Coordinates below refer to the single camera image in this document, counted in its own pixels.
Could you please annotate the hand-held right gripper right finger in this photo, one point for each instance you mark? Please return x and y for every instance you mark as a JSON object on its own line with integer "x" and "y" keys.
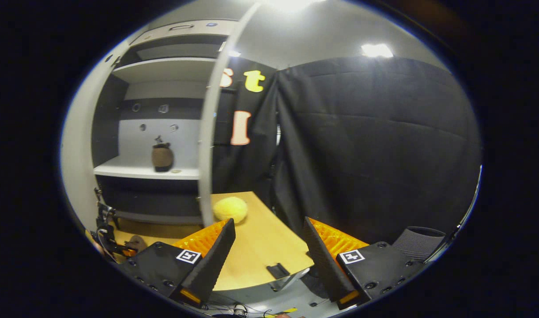
{"x": 324, "y": 260}

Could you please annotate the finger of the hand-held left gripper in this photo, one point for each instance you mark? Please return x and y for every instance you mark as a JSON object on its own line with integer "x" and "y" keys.
{"x": 127, "y": 252}

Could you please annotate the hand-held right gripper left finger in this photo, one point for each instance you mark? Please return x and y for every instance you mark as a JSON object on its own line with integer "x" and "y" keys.
{"x": 212, "y": 260}

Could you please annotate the white and grey shoe cabinet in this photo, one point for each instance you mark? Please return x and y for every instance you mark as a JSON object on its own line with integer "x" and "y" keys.
{"x": 163, "y": 70}

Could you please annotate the white cabinet drawer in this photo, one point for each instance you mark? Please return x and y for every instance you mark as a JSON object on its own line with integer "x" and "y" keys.
{"x": 185, "y": 33}

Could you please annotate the black table clamp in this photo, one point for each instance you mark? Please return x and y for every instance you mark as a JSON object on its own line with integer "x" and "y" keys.
{"x": 278, "y": 270}

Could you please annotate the yellow plush toy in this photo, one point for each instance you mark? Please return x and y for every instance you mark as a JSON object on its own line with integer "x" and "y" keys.
{"x": 230, "y": 209}

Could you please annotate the grey mesh chair back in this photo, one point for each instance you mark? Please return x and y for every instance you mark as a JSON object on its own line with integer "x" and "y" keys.
{"x": 419, "y": 243}

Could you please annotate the black backdrop cloth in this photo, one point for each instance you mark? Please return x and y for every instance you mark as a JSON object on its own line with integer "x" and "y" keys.
{"x": 375, "y": 145}
{"x": 251, "y": 163}

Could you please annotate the small ceiling light panel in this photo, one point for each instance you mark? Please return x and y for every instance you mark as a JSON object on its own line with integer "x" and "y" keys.
{"x": 377, "y": 50}
{"x": 234, "y": 53}

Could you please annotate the large ceiling light panel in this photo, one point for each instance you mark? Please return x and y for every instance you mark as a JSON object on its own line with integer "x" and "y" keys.
{"x": 291, "y": 3}

